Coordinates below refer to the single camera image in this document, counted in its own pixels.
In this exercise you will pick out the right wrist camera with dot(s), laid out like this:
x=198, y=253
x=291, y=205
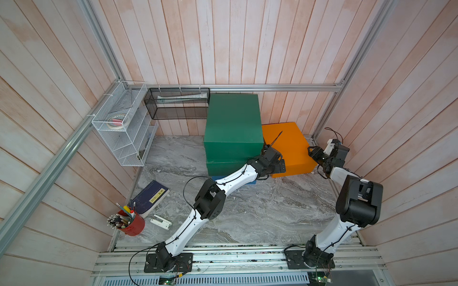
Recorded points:
x=331, y=144

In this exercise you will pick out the orange shoebox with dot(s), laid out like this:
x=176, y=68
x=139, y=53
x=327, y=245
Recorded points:
x=292, y=145

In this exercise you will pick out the dark blue book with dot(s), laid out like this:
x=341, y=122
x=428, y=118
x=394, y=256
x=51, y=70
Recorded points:
x=149, y=198

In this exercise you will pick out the white wire shelf rack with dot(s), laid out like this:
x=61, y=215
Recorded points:
x=130, y=146

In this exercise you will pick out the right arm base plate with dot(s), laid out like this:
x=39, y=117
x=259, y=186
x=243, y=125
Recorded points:
x=308, y=259

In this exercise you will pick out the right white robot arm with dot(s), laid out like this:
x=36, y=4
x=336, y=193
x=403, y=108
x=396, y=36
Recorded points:
x=357, y=206

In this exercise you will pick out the red pen cup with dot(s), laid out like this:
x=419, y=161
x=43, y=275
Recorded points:
x=127, y=221

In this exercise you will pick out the small green shoebox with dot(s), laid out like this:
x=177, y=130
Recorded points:
x=233, y=128

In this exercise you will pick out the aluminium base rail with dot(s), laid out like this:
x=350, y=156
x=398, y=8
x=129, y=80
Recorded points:
x=236, y=265

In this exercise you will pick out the white small device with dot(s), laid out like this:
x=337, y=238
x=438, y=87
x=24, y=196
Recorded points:
x=161, y=222

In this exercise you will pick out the blue shoebox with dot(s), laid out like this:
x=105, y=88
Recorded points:
x=215, y=178

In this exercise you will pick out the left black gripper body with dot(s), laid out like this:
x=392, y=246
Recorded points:
x=271, y=167

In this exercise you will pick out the paper in mesh basket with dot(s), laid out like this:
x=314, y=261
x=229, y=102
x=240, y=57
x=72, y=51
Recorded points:
x=188, y=99

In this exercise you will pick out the black mesh basket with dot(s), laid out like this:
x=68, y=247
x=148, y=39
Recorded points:
x=176, y=111

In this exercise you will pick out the large green shoebox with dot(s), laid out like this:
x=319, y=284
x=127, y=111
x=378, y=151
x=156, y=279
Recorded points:
x=224, y=167

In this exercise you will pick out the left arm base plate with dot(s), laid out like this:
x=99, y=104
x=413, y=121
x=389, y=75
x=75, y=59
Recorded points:
x=180, y=264

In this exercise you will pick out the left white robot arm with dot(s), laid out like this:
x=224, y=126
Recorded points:
x=210, y=200

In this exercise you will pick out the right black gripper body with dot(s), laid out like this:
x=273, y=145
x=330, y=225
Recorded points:
x=329, y=162

